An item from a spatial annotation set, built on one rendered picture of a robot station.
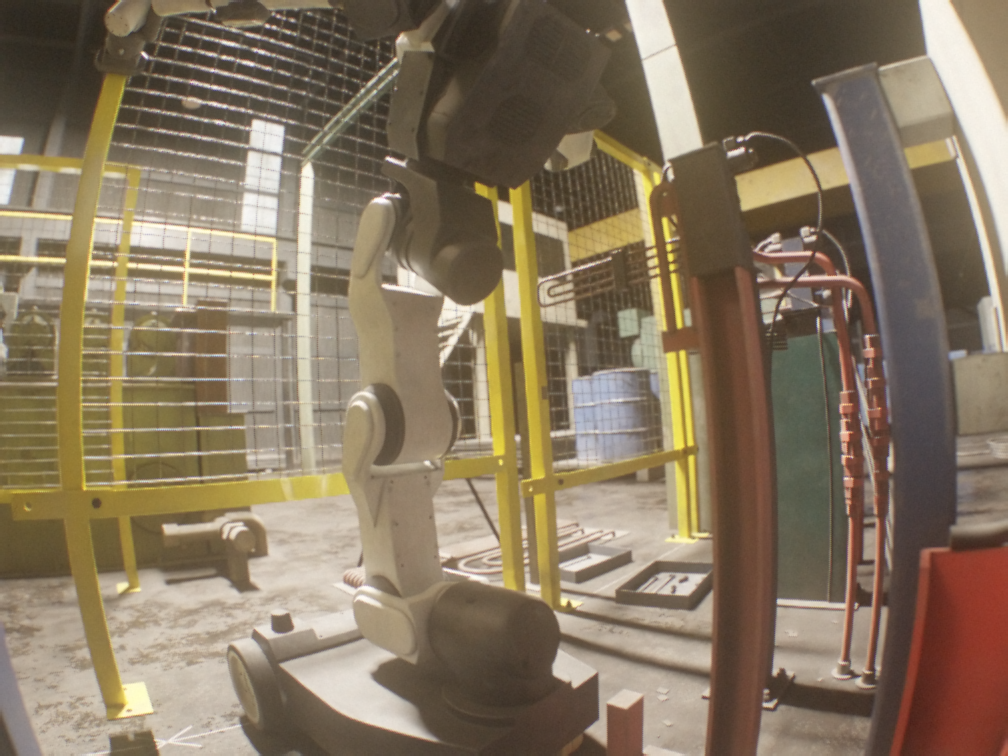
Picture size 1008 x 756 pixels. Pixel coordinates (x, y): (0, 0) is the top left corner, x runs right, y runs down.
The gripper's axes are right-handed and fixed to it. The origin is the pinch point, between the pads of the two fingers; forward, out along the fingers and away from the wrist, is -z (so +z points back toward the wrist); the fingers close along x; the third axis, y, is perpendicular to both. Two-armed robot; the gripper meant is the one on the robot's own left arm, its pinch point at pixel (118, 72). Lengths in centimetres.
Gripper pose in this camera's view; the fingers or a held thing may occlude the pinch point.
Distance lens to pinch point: 136.0
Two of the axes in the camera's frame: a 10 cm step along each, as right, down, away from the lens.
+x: 7.1, 0.1, 7.0
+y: -0.7, -9.9, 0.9
